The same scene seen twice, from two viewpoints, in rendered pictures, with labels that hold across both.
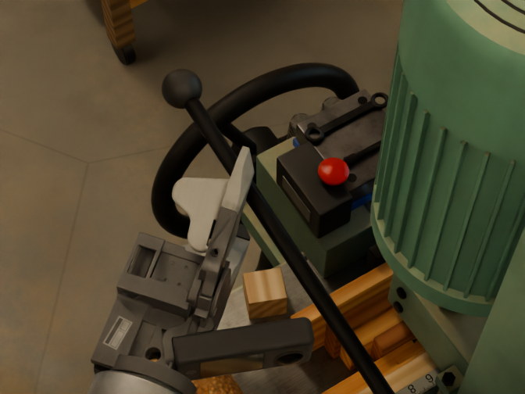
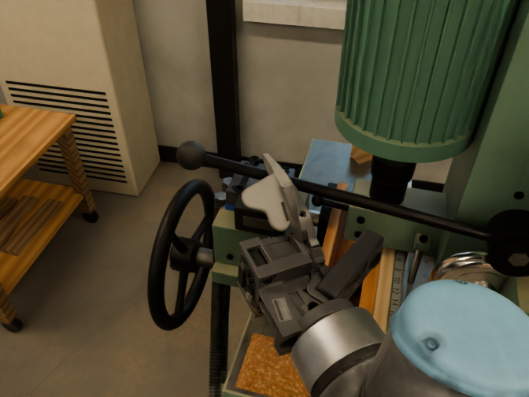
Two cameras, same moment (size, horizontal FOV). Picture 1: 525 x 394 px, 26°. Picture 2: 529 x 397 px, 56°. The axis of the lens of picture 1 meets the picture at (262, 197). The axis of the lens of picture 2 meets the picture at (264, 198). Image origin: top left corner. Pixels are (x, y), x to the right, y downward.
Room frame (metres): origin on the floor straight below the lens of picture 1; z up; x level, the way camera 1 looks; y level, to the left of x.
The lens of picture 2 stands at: (0.17, 0.33, 1.52)
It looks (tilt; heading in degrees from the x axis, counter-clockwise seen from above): 42 degrees down; 317
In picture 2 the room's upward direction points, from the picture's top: straight up
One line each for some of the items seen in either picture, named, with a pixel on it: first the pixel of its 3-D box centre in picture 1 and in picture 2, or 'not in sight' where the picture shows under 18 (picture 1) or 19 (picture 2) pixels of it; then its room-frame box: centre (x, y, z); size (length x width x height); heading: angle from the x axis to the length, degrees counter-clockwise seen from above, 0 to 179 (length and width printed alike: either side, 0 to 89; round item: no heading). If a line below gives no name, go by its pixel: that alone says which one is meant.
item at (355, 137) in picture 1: (342, 157); (260, 193); (0.62, -0.08, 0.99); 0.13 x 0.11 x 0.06; 122
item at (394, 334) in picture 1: (449, 312); not in sight; (0.48, -0.19, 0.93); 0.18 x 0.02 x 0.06; 122
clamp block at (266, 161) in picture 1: (344, 194); (263, 223); (0.63, -0.09, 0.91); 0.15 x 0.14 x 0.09; 122
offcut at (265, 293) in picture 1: (265, 293); not in sight; (0.51, 0.00, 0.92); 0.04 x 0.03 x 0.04; 100
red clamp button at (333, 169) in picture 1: (333, 171); not in sight; (0.59, -0.07, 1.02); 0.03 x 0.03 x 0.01
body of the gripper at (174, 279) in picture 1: (167, 320); (294, 288); (0.40, 0.08, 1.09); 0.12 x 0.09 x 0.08; 162
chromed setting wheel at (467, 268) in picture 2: not in sight; (479, 287); (0.28, -0.14, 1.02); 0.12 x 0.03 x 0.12; 32
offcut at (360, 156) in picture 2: not in sight; (363, 150); (0.64, -0.38, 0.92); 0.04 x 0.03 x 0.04; 75
